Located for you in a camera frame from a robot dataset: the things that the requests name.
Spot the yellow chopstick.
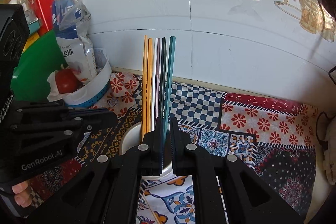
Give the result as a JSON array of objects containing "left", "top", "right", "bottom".
[
  {"left": 147, "top": 38, "right": 153, "bottom": 132},
  {"left": 142, "top": 35, "right": 148, "bottom": 138}
]

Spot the white chopstick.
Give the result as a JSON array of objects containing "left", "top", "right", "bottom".
[{"left": 151, "top": 38, "right": 158, "bottom": 130}]

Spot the dark green chopstick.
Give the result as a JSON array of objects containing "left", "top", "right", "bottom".
[{"left": 159, "top": 38, "right": 166, "bottom": 118}]

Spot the teal chopstick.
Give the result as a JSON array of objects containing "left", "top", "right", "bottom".
[{"left": 163, "top": 36, "right": 176, "bottom": 144}]

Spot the person's left hand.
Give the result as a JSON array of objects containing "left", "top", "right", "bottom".
[{"left": 11, "top": 180, "right": 33, "bottom": 207}]

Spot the patchwork patterned tablecloth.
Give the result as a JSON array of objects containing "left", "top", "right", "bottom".
[{"left": 33, "top": 72, "right": 318, "bottom": 223}]

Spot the blue perforated basket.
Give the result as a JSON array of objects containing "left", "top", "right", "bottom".
[{"left": 47, "top": 51, "right": 112, "bottom": 107}]

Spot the white plastic cup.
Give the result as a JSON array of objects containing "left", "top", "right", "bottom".
[{"left": 118, "top": 122, "right": 173, "bottom": 180}]

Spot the red tomato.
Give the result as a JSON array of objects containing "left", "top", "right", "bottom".
[{"left": 55, "top": 69, "right": 80, "bottom": 94}]

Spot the white blue plastic bag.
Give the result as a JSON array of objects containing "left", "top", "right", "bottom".
[{"left": 52, "top": 0, "right": 97, "bottom": 85}]

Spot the red carton box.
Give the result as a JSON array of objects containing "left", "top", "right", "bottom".
[{"left": 29, "top": 0, "right": 54, "bottom": 36}]

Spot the white appliance box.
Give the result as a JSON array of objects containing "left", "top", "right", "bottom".
[{"left": 323, "top": 121, "right": 336, "bottom": 185}]

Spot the black power cable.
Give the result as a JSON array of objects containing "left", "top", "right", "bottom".
[{"left": 314, "top": 65, "right": 336, "bottom": 151}]

